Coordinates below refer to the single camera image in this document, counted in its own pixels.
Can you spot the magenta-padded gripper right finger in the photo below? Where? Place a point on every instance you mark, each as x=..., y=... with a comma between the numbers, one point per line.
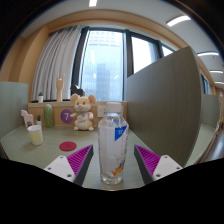
x=165, y=166

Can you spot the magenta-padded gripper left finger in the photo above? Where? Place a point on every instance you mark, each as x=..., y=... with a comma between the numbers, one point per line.
x=63, y=166

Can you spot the clear plastic water bottle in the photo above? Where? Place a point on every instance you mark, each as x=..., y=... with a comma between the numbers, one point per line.
x=112, y=150

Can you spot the flat round red coaster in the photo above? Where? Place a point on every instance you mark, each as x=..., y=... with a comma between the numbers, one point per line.
x=68, y=146

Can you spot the pale yellow cup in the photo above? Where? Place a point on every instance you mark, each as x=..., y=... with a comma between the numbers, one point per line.
x=35, y=136

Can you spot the purple round number sign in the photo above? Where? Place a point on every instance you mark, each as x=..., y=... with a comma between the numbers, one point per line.
x=65, y=116

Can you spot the green ceramic cactus figure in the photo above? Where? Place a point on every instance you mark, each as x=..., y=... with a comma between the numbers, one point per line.
x=48, y=116

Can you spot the cream plush mouse toy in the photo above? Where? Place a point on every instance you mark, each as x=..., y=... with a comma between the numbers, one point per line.
x=82, y=115

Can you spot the pink horse figure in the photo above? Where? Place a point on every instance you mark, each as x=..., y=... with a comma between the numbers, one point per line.
x=26, y=118

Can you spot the wooden desk ledge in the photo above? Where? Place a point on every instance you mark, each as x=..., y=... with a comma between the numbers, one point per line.
x=36, y=107

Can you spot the wooden hand model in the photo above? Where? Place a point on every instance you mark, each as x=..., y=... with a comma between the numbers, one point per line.
x=59, y=90

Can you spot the black horse figure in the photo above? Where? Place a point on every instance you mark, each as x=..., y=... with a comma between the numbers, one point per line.
x=76, y=90

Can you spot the grey-white curtain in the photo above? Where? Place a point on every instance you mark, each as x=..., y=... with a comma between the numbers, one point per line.
x=55, y=63

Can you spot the dark-framed window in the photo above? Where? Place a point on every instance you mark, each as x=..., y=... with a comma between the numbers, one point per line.
x=103, y=66

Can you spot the ceiling light strips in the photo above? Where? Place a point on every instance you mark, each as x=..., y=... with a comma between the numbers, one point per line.
x=178, y=20

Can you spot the white wall socket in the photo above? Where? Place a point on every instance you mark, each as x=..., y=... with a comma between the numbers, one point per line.
x=101, y=111

